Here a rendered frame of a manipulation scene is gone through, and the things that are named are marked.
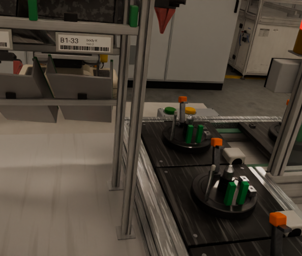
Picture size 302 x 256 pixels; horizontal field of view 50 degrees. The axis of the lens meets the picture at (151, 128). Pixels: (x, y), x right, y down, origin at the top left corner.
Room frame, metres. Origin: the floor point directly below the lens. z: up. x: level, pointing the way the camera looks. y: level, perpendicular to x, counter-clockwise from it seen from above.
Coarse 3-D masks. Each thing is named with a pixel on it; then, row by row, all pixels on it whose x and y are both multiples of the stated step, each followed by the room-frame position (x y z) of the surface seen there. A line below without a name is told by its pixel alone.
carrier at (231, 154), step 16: (176, 112) 0.76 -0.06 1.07; (144, 128) 0.85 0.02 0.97; (160, 128) 0.86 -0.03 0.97; (176, 128) 0.83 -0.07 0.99; (192, 128) 0.75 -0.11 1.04; (208, 128) 0.90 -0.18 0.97; (144, 144) 0.77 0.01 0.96; (160, 144) 0.77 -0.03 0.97; (176, 144) 0.74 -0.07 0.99; (192, 144) 0.75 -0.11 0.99; (208, 144) 0.76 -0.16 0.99; (224, 144) 0.81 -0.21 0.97; (160, 160) 0.69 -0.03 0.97; (176, 160) 0.70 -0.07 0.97; (192, 160) 0.70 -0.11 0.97; (208, 160) 0.71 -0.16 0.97; (224, 160) 0.72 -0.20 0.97; (240, 160) 0.72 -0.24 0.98
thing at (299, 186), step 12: (228, 132) 0.94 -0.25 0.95; (240, 132) 0.95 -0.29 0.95; (240, 144) 0.92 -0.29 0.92; (252, 144) 0.93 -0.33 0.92; (252, 156) 0.85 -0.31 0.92; (264, 156) 0.86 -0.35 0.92; (264, 168) 0.72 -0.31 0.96; (276, 180) 0.69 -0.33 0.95; (288, 180) 0.70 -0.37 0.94; (300, 180) 0.71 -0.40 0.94; (288, 192) 0.71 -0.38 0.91; (300, 192) 0.72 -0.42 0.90
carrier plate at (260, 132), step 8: (240, 128) 0.95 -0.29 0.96; (248, 128) 0.94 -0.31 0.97; (256, 128) 0.94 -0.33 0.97; (264, 128) 0.95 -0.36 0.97; (248, 136) 0.90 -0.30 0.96; (256, 136) 0.88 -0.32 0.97; (264, 136) 0.89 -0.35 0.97; (256, 144) 0.86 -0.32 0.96; (264, 144) 0.84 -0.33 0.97; (272, 144) 0.84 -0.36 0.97; (264, 152) 0.81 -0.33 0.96; (272, 152) 0.79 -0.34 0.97
